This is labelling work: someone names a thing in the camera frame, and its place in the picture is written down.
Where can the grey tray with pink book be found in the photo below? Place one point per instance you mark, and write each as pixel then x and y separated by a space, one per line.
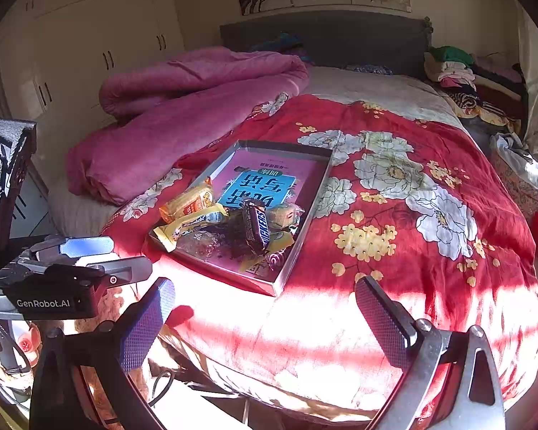
pixel 265 195

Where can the floral laundry basket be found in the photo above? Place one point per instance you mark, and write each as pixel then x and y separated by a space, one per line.
pixel 518 171

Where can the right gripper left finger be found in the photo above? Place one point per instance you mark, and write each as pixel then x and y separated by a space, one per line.
pixel 136 330

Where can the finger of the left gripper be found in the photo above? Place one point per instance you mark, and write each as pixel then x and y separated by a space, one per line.
pixel 121 271
pixel 55 247

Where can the beige curtain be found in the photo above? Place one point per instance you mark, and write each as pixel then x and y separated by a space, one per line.
pixel 528 57

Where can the dark headboard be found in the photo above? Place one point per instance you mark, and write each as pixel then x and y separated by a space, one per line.
pixel 339 38

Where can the yellow wafer stick packet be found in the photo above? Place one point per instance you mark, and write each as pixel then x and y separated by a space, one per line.
pixel 169 234

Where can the clear walnut pastry packet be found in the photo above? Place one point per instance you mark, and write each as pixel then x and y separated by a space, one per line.
pixel 201 244

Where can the snickers bar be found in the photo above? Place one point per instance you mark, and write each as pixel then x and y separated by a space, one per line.
pixel 256 225

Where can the folded clothes pile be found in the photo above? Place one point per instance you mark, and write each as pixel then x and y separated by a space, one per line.
pixel 478 87

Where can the cream wardrobe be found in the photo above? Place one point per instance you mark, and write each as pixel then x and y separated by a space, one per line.
pixel 55 55

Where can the black green pea packet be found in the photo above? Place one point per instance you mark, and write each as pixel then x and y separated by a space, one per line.
pixel 236 235

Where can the pink blanket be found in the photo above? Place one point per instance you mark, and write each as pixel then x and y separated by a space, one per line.
pixel 172 108

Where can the yellow green snack packet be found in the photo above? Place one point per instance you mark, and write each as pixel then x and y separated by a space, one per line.
pixel 278 240

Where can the beige bed sheet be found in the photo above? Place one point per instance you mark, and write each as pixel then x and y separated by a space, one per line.
pixel 401 95

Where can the orange rice cracker packet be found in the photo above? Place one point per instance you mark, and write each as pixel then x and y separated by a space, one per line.
pixel 193 199

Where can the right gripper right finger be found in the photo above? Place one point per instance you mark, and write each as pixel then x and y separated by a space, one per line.
pixel 392 327

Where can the red panda snack packet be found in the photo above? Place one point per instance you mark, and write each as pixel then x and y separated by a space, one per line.
pixel 275 260

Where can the clear meat floss cake packet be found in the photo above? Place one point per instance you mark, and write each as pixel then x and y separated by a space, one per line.
pixel 284 216

